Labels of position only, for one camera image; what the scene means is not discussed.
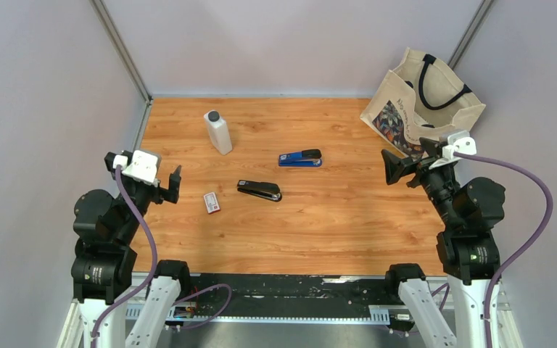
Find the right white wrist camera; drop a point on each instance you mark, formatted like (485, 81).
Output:
(459, 141)

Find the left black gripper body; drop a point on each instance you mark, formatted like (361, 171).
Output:
(141, 195)

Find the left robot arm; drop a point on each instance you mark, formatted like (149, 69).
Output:
(115, 313)

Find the beige canvas tote bag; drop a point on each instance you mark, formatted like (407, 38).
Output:
(421, 97)

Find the black stapler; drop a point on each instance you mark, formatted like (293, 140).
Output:
(264, 190)

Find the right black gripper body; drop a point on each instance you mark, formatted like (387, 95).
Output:
(431, 178)

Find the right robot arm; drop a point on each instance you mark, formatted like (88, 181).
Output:
(466, 247)

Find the blue stapler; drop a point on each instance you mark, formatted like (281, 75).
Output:
(305, 158)

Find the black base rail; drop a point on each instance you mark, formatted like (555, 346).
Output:
(273, 296)

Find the white plastic bottle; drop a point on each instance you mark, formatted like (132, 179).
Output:
(218, 132)

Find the red white staple box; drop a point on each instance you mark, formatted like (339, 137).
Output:
(211, 203)

